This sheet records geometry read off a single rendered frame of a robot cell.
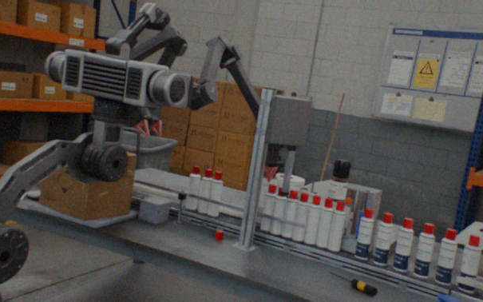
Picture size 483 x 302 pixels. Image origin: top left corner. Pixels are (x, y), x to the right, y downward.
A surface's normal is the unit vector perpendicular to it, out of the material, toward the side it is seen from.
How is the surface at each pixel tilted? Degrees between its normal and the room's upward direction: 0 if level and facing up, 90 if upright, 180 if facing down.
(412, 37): 90
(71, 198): 90
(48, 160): 90
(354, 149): 90
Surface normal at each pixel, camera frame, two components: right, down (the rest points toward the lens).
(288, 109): 0.46, 0.19
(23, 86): 0.84, 0.20
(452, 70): -0.51, 0.03
